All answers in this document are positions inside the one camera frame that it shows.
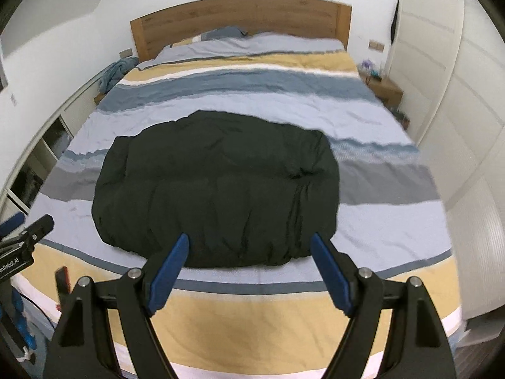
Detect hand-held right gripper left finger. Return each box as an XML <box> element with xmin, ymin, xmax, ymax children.
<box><xmin>43</xmin><ymin>233</ymin><xmax>191</xmax><ymax>379</ymax></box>

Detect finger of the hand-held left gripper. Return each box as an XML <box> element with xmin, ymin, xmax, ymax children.
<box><xmin>16</xmin><ymin>214</ymin><xmax>55</xmax><ymax>250</ymax></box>
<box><xmin>0</xmin><ymin>212</ymin><xmax>25</xmax><ymax>238</ymax></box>

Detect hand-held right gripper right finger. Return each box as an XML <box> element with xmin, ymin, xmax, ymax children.
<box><xmin>310</xmin><ymin>234</ymin><xmax>453</xmax><ymax>379</ymax></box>

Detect black puffer jacket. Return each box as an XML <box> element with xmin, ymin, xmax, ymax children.
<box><xmin>92</xmin><ymin>110</ymin><xmax>342</xmax><ymax>268</ymax></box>

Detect smartphone with red case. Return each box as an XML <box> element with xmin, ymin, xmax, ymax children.
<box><xmin>54</xmin><ymin>267</ymin><xmax>72</xmax><ymax>313</ymax></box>

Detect white shelf cabinet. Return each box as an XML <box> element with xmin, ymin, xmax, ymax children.
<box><xmin>0</xmin><ymin>74</ymin><xmax>104</xmax><ymax>216</ymax></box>

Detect striped duvet cover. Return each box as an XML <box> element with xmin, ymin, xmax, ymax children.
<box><xmin>18</xmin><ymin>32</ymin><xmax>463</xmax><ymax>379</ymax></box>

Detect blue crumpled cloth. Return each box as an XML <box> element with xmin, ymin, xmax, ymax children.
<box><xmin>98</xmin><ymin>57</ymin><xmax>140</xmax><ymax>94</ymax></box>

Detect white wardrobe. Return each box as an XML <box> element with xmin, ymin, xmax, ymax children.
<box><xmin>389</xmin><ymin>0</ymin><xmax>505</xmax><ymax>318</ymax></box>

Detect small items on nightstand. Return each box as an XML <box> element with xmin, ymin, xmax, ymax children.
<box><xmin>358</xmin><ymin>58</ymin><xmax>384</xmax><ymax>83</ymax></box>

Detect blue grey pillow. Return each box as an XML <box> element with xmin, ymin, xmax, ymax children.
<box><xmin>200</xmin><ymin>26</ymin><xmax>248</xmax><ymax>42</ymax></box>

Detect wooden bed headboard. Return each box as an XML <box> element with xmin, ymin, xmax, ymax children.
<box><xmin>130</xmin><ymin>0</ymin><xmax>353</xmax><ymax>62</ymax></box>

